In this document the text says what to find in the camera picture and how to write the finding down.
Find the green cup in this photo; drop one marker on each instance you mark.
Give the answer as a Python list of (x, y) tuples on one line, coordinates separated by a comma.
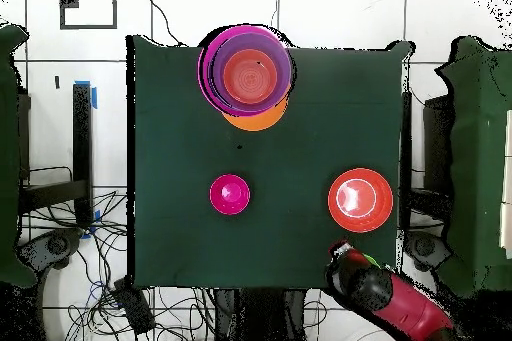
[(372, 260)]

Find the small crimson bowl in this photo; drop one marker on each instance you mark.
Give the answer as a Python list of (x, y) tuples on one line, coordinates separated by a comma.
[(230, 195)]

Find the small red-orange bowl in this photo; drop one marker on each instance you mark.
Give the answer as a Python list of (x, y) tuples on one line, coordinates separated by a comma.
[(250, 77)]

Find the pink bowl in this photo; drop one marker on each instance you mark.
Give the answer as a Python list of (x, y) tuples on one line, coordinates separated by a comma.
[(202, 69)]

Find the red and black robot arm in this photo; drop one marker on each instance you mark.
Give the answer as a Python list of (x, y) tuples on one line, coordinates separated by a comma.
[(416, 309)]

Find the large red-orange bowl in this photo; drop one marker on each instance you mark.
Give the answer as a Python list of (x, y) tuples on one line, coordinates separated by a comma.
[(380, 201)]

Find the green cloth side table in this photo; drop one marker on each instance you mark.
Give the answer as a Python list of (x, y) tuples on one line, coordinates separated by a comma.
[(8, 217), (472, 157)]

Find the white box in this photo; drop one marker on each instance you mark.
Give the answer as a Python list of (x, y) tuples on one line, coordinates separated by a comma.
[(507, 217)]

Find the dark green tablecloth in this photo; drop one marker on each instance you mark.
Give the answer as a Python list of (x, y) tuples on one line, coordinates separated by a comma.
[(180, 157)]

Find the black power brick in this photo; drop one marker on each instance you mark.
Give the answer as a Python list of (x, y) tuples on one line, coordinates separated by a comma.
[(134, 309)]

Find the black bench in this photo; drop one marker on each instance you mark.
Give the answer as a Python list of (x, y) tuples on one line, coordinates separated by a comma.
[(82, 137)]

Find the blue tape strip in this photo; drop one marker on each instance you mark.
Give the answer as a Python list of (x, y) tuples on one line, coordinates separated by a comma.
[(94, 99)]

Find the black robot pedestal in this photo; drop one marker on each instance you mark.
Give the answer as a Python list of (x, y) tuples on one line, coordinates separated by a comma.
[(260, 317)]

